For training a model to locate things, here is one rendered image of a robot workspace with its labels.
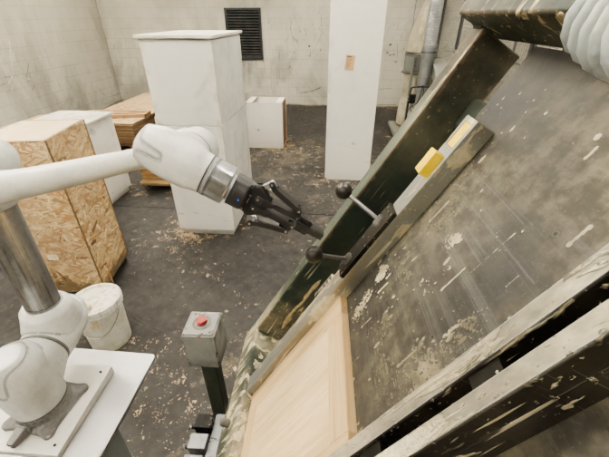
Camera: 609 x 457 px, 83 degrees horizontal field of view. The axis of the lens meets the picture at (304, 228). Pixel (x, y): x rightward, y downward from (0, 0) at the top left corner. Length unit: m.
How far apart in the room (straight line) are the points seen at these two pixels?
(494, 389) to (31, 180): 0.88
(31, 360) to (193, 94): 2.27
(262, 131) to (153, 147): 5.08
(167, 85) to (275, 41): 5.88
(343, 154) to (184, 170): 3.89
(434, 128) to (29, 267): 1.20
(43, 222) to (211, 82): 1.54
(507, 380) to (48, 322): 1.30
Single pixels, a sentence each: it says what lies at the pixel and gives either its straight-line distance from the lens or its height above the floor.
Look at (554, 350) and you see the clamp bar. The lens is 0.36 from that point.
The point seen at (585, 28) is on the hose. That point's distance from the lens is 0.31.
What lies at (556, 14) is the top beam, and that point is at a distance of 0.61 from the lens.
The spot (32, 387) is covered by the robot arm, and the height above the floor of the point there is 0.96.
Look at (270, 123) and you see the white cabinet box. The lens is 5.74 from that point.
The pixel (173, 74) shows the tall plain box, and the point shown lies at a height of 1.48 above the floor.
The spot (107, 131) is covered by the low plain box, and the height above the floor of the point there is 0.77.
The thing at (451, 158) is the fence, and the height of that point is 1.65.
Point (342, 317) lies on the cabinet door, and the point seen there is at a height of 1.31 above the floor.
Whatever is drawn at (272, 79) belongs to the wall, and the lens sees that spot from 8.91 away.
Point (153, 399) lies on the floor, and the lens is 2.37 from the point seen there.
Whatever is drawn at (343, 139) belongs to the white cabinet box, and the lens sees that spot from 4.48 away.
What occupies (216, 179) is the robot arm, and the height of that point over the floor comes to 1.59.
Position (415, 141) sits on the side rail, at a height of 1.61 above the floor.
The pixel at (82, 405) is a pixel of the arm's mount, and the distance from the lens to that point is 1.48.
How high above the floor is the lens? 1.88
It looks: 32 degrees down
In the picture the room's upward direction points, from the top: straight up
